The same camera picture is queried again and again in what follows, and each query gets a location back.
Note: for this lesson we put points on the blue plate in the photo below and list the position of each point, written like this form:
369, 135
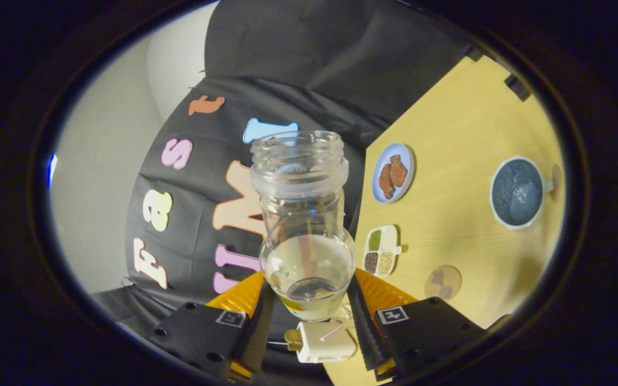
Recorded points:
406, 155

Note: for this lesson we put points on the white toaster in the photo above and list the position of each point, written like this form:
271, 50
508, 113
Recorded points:
322, 346

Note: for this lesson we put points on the brown bread slice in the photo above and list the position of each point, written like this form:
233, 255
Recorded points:
293, 339

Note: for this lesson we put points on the round wooden coaster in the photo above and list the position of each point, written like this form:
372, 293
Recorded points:
443, 282

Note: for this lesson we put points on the white cup with blue inside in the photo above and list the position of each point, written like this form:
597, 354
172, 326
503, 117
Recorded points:
515, 187

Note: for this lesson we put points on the white divided dish of beans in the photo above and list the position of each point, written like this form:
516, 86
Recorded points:
381, 252

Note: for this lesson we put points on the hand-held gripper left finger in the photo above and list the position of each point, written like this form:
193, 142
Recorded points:
258, 332

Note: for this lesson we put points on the brown meat piece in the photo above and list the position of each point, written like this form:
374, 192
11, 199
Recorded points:
385, 182
398, 171

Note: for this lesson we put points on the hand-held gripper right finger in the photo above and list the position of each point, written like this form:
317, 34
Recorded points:
363, 332

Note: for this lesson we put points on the black table clamp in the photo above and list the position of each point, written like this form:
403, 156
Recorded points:
518, 87
474, 53

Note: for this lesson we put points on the clear glass juice bottle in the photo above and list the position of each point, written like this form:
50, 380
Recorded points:
303, 268

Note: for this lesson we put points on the wooden table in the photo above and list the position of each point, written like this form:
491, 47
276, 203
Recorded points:
448, 236

